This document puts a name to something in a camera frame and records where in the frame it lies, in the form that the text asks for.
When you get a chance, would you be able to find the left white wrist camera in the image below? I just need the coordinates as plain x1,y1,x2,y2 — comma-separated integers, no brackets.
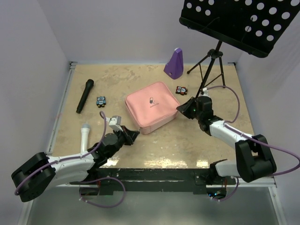
106,115,123,131

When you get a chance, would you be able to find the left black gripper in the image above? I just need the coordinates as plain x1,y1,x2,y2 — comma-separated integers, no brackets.
107,125,138,158

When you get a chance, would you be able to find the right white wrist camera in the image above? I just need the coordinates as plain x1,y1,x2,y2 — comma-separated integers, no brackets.
201,88,209,97

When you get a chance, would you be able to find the black music stand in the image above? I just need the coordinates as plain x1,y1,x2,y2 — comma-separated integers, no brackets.
179,0,300,97

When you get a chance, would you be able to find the blue owl block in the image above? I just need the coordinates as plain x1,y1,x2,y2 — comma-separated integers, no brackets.
96,96,106,108

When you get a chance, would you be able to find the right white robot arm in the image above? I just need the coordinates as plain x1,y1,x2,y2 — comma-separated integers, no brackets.
177,96,277,184

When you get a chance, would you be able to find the pink medicine kit case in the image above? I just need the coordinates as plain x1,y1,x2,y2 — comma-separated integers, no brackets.
125,82,180,135

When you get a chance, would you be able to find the purple metronome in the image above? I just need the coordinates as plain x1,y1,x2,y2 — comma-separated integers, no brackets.
164,48,184,80

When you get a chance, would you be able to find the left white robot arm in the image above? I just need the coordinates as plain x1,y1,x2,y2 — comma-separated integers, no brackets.
11,124,139,202

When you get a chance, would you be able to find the black microphone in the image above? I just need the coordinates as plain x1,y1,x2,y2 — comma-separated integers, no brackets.
76,79,94,114

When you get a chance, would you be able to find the white tube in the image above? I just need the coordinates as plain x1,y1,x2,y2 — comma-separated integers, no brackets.
81,123,90,154

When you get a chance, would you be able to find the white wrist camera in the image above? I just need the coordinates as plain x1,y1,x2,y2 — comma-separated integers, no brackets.
201,88,209,97
106,115,123,131

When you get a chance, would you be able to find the owl pattern block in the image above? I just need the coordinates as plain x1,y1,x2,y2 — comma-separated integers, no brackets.
175,86,188,96

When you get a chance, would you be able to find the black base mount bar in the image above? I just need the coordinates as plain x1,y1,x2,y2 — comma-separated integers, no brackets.
71,168,236,195

